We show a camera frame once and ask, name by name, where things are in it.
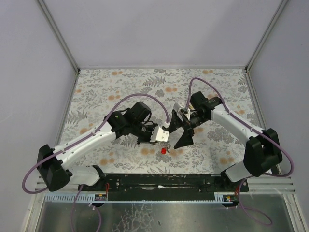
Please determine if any aluminium frame post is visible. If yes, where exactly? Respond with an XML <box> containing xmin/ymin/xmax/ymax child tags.
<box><xmin>245</xmin><ymin>0</ymin><xmax>290</xmax><ymax>73</ymax></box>
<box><xmin>35</xmin><ymin>0</ymin><xmax>80</xmax><ymax>73</ymax></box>

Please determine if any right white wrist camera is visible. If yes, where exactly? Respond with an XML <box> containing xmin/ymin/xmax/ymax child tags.
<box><xmin>173</xmin><ymin>102</ymin><xmax>190</xmax><ymax>114</ymax></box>

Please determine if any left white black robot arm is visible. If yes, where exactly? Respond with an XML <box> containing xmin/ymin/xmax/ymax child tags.
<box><xmin>37</xmin><ymin>101</ymin><xmax>158</xmax><ymax>192</ymax></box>

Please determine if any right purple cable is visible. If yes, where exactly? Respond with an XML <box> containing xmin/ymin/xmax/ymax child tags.
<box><xmin>184</xmin><ymin>77</ymin><xmax>295</xmax><ymax>177</ymax></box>

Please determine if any purple cable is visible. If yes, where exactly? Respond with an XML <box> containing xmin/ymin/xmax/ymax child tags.
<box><xmin>184</xmin><ymin>77</ymin><xmax>295</xmax><ymax>177</ymax></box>
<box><xmin>22</xmin><ymin>93</ymin><xmax>169</xmax><ymax>194</ymax></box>

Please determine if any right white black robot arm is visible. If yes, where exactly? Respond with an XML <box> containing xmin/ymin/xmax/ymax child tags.
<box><xmin>165</xmin><ymin>91</ymin><xmax>282</xmax><ymax>182</ymax></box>

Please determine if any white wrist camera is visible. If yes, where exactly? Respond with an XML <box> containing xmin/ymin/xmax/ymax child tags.
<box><xmin>173</xmin><ymin>102</ymin><xmax>190</xmax><ymax>114</ymax></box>
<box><xmin>149</xmin><ymin>122</ymin><xmax>170</xmax><ymax>143</ymax></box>

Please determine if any left aluminium frame post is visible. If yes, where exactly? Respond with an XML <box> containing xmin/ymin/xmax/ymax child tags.
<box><xmin>35</xmin><ymin>0</ymin><xmax>80</xmax><ymax>73</ymax></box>

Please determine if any right aluminium frame post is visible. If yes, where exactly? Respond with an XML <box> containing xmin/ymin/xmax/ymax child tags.
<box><xmin>245</xmin><ymin>0</ymin><xmax>290</xmax><ymax>73</ymax></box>

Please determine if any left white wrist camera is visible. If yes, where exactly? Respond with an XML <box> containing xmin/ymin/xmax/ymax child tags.
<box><xmin>149</xmin><ymin>122</ymin><xmax>170</xmax><ymax>143</ymax></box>

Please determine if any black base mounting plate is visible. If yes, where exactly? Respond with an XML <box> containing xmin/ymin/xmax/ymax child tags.
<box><xmin>78</xmin><ymin>171</ymin><xmax>249</xmax><ymax>206</ymax></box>

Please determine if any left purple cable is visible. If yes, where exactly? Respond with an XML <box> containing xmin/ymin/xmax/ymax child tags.
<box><xmin>22</xmin><ymin>93</ymin><xmax>169</xmax><ymax>194</ymax></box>

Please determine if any red key tag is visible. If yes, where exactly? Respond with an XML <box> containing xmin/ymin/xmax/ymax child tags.
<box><xmin>161</xmin><ymin>148</ymin><xmax>167</xmax><ymax>155</ymax></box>

